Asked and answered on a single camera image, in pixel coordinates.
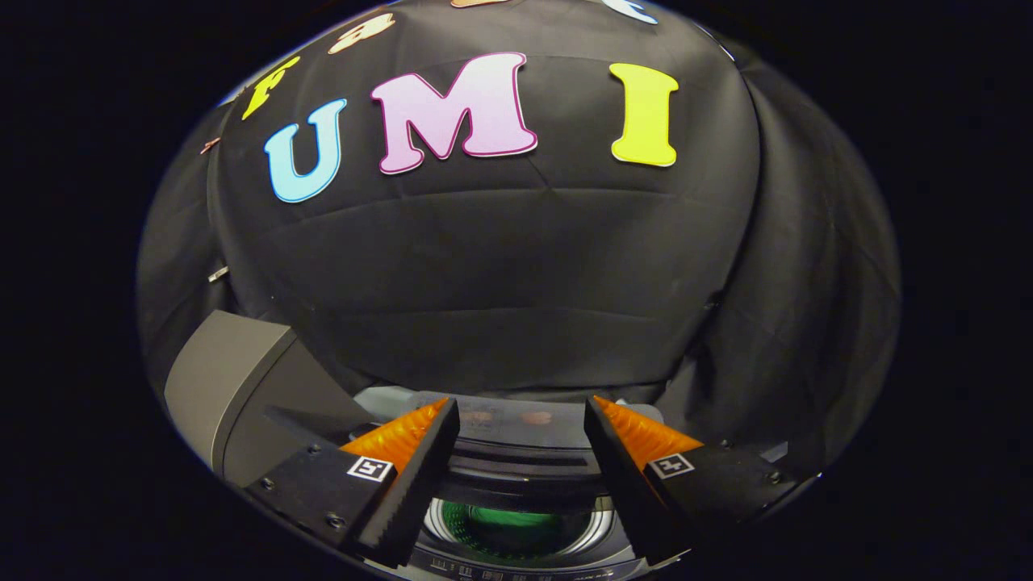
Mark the silver clip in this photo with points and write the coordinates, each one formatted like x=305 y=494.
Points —
x=218 y=274

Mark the grey washing machine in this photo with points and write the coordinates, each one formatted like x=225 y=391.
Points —
x=516 y=569

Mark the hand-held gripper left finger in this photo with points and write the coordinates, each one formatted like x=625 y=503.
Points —
x=420 y=476

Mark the pink clip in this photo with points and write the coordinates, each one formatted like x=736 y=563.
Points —
x=210 y=145

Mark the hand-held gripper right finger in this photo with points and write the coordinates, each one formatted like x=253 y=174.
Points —
x=625 y=476

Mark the black backdrop cloth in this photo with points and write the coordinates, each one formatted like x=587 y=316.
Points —
x=516 y=266

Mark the dark washing machine lid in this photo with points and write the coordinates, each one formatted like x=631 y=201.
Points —
x=516 y=472

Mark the green polo shirt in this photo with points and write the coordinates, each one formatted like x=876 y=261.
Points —
x=516 y=528

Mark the grey box cabinet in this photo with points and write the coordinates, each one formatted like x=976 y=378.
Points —
x=234 y=379

